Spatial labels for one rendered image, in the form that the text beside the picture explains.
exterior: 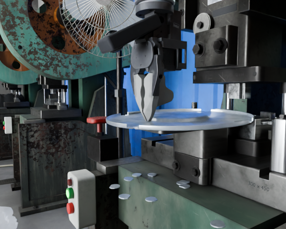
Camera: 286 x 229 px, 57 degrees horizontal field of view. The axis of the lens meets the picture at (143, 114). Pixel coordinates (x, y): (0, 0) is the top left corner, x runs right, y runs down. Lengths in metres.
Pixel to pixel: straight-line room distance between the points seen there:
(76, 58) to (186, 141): 1.37
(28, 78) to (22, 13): 1.79
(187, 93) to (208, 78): 1.80
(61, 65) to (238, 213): 1.52
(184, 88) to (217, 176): 1.96
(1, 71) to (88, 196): 2.88
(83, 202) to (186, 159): 0.29
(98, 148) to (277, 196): 0.47
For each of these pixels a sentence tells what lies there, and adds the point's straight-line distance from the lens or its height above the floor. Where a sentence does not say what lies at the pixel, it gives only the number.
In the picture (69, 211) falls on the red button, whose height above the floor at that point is 0.54.
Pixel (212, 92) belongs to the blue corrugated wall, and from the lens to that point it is 2.22.
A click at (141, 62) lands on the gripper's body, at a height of 0.89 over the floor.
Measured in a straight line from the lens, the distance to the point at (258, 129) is 0.63.
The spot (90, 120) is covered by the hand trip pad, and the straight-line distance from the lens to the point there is 0.79.
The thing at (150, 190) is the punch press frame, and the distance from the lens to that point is 0.60.
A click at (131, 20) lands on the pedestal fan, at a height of 1.18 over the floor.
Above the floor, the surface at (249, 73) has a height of 0.88.
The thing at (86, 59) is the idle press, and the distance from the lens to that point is 1.86.
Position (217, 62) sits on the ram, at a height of 0.90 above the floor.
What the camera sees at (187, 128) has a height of 0.78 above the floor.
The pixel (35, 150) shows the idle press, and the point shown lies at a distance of 2.02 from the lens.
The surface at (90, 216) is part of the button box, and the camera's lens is 0.73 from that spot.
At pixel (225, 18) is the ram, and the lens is 0.64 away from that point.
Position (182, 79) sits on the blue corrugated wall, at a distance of 2.51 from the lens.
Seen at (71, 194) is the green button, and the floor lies 0.58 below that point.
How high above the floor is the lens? 0.84
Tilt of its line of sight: 5 degrees down
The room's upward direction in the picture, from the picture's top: straight up
